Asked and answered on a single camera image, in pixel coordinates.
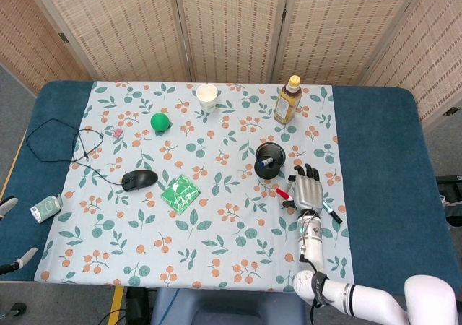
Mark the floral print tablecloth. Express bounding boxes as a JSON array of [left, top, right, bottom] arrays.
[[33, 81, 357, 293]]

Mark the black pen cup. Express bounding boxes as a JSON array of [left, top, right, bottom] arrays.
[[254, 142, 287, 180]]

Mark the green white tissue pack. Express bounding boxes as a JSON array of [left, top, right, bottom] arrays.
[[30, 194, 63, 224]]

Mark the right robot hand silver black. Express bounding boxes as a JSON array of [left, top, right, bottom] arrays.
[[281, 163, 325, 214]]

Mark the tea bottle yellow cap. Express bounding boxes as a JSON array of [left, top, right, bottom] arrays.
[[273, 74, 302, 125]]

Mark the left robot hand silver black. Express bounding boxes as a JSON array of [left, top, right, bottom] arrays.
[[0, 195, 38, 276]]

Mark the green capped marker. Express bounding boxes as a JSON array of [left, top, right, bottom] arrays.
[[323, 200, 343, 225]]

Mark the green tea packet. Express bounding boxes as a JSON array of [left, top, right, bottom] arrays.
[[160, 174, 201, 214]]

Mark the white paper cup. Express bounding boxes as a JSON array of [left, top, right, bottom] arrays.
[[196, 83, 219, 113]]

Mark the woven bamboo folding screen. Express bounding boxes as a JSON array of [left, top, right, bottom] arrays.
[[0, 0, 462, 131]]

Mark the green ball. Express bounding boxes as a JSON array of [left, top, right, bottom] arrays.
[[150, 113, 173, 135]]

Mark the black mouse cable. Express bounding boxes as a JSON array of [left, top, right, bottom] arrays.
[[27, 118, 126, 187]]

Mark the black computer mouse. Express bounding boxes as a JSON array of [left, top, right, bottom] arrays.
[[121, 169, 159, 192]]

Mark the blue fabric table cover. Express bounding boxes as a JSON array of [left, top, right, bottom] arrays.
[[0, 80, 454, 297]]

